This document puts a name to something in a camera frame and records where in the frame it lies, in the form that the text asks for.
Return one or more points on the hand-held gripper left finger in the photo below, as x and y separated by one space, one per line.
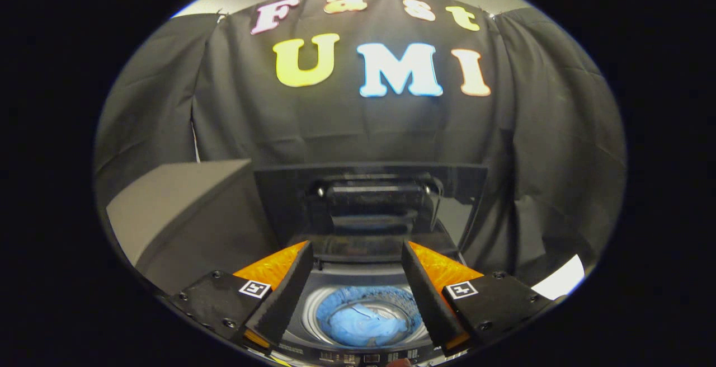
286 294

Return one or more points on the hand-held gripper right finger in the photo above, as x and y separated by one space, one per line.
428 294

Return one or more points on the light blue polo shirt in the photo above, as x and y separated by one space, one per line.
363 325

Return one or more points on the grey washing machine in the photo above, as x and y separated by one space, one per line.
358 273

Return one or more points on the dark washing machine lid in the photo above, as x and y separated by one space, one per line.
282 199

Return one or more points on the white sheet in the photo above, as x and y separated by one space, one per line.
559 280

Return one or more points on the grey cabinet with dark top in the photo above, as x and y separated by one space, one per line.
179 199

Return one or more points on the black backdrop cloth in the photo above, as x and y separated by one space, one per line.
335 132

